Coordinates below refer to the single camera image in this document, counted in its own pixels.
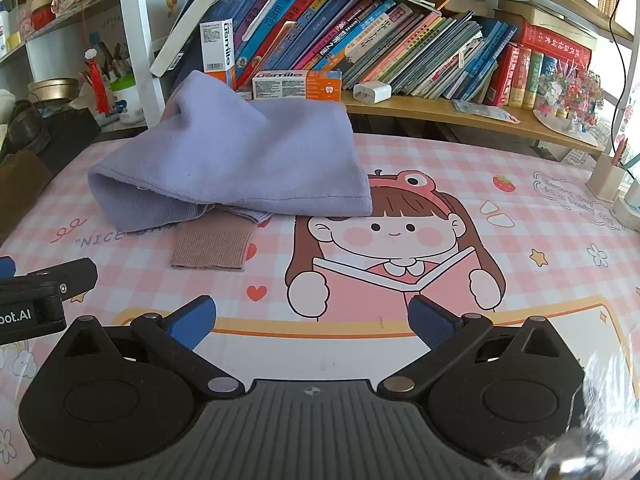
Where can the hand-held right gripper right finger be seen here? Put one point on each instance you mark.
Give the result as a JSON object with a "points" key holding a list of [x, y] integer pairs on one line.
{"points": [[430, 325]]}

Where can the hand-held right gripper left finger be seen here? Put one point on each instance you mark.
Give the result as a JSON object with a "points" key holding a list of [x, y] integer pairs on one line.
{"points": [[192, 322]]}

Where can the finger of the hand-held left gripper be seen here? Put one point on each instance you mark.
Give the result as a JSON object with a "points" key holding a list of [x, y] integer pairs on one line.
{"points": [[75, 277], [6, 266]]}

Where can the purple and pink sweater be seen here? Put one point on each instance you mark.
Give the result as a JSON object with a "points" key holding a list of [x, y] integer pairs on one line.
{"points": [[240, 150]]}

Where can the pink cartoon desk mat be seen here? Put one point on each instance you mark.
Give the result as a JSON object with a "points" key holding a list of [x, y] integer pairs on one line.
{"points": [[500, 260]]}

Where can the dark brown leather bag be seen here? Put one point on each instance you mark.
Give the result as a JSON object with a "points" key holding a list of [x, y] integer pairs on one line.
{"points": [[22, 130]]}

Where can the black box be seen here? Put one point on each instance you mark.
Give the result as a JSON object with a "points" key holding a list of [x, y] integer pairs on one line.
{"points": [[70, 135]]}

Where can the white pen jar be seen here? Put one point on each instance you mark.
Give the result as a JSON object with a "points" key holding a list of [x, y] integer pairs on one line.
{"points": [[127, 105]]}

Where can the round metal tin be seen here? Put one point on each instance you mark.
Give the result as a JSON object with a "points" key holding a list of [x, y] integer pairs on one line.
{"points": [[52, 91]]}

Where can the bunch of pens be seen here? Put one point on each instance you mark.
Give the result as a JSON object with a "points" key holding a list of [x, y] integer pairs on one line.
{"points": [[117, 62]]}

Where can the clear plastic packet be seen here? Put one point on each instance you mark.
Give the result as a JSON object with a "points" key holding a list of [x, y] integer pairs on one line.
{"points": [[485, 110]]}

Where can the white power strip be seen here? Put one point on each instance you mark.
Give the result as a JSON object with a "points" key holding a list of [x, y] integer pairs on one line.
{"points": [[627, 215]]}

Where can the beige pen holder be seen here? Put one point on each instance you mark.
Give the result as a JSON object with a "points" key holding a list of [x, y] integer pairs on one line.
{"points": [[605, 180]]}

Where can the white plug adapter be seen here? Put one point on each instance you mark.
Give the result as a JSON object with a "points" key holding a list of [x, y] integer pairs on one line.
{"points": [[372, 93]]}

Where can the orange pencil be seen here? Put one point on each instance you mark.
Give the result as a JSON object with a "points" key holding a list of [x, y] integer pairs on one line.
{"points": [[620, 152]]}

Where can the flat toothpaste box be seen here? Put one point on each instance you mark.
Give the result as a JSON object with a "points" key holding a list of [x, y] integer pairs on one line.
{"points": [[295, 85]]}

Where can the red lidded jar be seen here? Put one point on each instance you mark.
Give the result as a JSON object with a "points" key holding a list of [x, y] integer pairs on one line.
{"points": [[42, 7]]}

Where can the white leaning book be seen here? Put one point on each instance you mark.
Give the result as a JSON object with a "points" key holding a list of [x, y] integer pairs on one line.
{"points": [[182, 30]]}

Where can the upright toothpaste box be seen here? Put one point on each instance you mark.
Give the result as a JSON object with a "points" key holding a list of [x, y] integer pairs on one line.
{"points": [[217, 45]]}

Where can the colourful flower ornament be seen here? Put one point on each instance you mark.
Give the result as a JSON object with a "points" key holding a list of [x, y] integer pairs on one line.
{"points": [[570, 90]]}

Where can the row of colourful books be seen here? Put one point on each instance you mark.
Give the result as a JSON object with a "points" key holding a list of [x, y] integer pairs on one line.
{"points": [[350, 35]]}

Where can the red thick dictionary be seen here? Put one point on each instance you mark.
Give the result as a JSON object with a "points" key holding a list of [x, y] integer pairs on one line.
{"points": [[555, 40]]}

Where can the beige hardcover book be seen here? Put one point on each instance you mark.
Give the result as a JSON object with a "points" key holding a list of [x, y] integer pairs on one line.
{"points": [[540, 12]]}

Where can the wooden bookshelf with white frame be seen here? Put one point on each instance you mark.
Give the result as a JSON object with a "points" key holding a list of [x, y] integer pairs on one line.
{"points": [[430, 110]]}

